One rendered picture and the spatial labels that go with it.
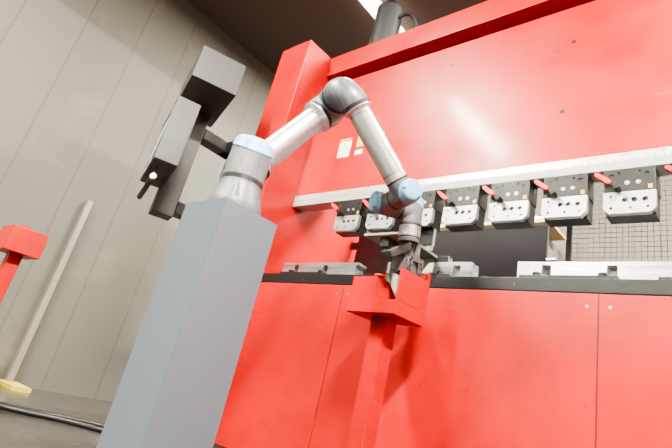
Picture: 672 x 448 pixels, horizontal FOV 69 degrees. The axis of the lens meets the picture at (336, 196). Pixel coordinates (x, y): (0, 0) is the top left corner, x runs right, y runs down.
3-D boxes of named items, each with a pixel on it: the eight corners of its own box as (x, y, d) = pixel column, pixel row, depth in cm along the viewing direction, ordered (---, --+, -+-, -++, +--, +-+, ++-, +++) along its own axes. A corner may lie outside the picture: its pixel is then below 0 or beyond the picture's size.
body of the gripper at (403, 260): (422, 277, 164) (426, 242, 168) (407, 271, 159) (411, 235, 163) (404, 277, 170) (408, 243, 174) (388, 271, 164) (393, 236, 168)
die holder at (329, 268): (279, 280, 252) (284, 262, 256) (287, 284, 256) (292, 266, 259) (354, 282, 219) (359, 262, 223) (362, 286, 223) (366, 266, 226)
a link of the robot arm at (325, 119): (215, 164, 141) (339, 73, 167) (207, 180, 155) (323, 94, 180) (243, 195, 142) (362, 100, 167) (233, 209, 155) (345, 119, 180)
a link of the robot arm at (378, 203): (383, 183, 161) (412, 192, 164) (368, 193, 171) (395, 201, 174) (380, 205, 158) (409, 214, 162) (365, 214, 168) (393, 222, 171)
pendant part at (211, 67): (131, 208, 275) (182, 84, 307) (174, 223, 285) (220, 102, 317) (146, 185, 232) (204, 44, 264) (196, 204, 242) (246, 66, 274)
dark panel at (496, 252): (344, 304, 287) (359, 234, 304) (346, 305, 289) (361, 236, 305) (542, 318, 213) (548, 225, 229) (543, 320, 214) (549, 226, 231)
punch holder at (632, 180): (602, 214, 161) (603, 170, 168) (609, 224, 167) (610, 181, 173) (656, 211, 152) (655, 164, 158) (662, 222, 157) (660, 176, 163)
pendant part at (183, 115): (139, 181, 273) (162, 126, 286) (160, 189, 278) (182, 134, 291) (153, 156, 235) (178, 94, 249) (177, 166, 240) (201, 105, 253)
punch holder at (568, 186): (540, 218, 175) (543, 177, 181) (548, 227, 180) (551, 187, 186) (586, 215, 165) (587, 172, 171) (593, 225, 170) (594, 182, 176)
